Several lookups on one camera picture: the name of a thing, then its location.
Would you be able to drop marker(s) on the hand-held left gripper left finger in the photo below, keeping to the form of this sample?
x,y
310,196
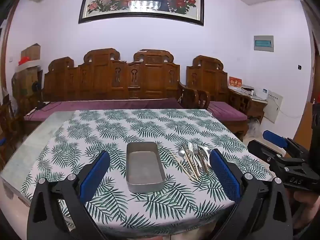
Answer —
x,y
96,175

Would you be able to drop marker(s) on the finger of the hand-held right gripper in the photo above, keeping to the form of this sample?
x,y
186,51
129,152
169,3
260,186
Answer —
x,y
275,137
260,150

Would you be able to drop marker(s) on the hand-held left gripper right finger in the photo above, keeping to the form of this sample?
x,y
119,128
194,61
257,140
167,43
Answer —
x,y
225,177

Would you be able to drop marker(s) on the dark wooden chopstick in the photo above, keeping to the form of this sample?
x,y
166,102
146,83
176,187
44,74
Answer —
x,y
203,160

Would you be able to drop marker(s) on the light wooden chopstick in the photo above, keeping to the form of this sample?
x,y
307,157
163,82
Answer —
x,y
191,166
183,166

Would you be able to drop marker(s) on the rectangular metal tray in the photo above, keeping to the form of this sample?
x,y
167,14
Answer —
x,y
143,165

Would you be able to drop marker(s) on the metal spoon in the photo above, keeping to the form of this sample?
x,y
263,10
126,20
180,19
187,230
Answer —
x,y
205,150
181,151

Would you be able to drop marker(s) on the person's right hand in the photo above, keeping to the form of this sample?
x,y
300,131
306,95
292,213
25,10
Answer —
x,y
307,202

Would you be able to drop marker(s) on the white floor cabinet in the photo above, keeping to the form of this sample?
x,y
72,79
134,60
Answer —
x,y
273,107

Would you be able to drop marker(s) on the wooden side table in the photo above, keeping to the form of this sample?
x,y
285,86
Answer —
x,y
257,107

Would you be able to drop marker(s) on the metal fork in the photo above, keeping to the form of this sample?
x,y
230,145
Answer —
x,y
195,153

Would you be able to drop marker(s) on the green leaf print tablecloth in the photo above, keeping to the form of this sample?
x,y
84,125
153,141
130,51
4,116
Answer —
x,y
100,130

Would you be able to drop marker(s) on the short purple seat cushion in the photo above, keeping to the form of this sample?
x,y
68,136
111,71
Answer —
x,y
227,110

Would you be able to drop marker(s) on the white printer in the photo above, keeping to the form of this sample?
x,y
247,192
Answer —
x,y
248,90

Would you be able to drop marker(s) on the red gift box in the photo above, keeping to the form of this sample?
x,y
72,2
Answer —
x,y
235,82

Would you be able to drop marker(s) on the long purple seat cushion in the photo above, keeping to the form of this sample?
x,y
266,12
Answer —
x,y
100,107

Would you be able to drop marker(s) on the carved wooden armchair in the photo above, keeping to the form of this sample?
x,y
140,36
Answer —
x,y
210,77

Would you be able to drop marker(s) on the wooden chair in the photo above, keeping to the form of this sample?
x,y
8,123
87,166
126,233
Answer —
x,y
8,120

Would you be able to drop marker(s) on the black bag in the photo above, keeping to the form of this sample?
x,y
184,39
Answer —
x,y
36,86

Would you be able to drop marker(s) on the long carved wooden sofa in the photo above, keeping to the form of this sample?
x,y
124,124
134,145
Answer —
x,y
150,80

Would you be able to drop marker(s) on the large cardboard box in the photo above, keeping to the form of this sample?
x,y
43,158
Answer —
x,y
26,82

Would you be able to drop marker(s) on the white flat box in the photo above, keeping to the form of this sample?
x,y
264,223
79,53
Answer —
x,y
27,66

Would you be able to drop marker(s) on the red orange item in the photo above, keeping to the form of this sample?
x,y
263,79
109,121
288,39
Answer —
x,y
24,60

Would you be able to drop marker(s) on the small cardboard box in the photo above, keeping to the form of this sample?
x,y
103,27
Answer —
x,y
31,51

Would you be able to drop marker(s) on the wall electrical panel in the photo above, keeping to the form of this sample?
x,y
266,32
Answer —
x,y
263,43

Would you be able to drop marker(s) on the wooden door frame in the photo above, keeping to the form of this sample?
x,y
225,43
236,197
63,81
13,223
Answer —
x,y
5,55

